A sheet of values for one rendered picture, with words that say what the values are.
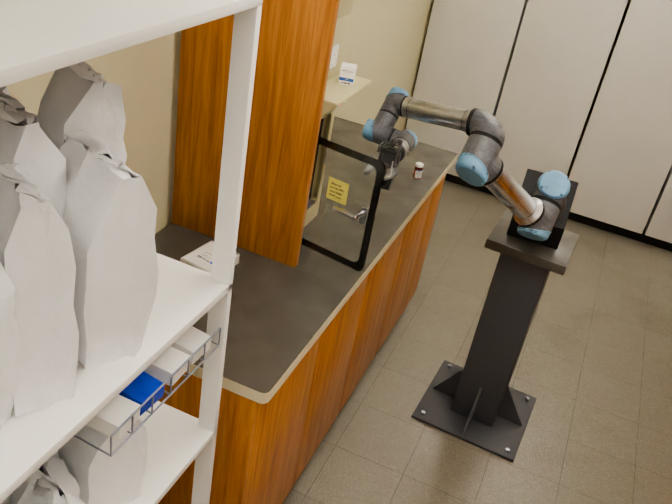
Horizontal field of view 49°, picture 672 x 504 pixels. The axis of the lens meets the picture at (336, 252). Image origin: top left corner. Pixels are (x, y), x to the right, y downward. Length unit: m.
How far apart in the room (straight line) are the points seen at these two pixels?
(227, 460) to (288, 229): 0.76
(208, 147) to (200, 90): 0.19
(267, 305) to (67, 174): 1.12
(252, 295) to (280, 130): 0.52
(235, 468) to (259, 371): 0.32
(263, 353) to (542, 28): 3.67
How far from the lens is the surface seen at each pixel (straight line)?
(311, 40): 2.22
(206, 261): 2.42
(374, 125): 2.69
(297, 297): 2.37
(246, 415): 2.08
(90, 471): 1.63
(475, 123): 2.56
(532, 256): 2.96
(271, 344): 2.16
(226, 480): 2.29
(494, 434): 3.49
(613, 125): 5.40
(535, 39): 5.32
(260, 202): 2.47
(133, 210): 1.25
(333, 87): 2.47
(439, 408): 3.52
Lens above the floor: 2.28
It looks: 30 degrees down
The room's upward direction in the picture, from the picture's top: 11 degrees clockwise
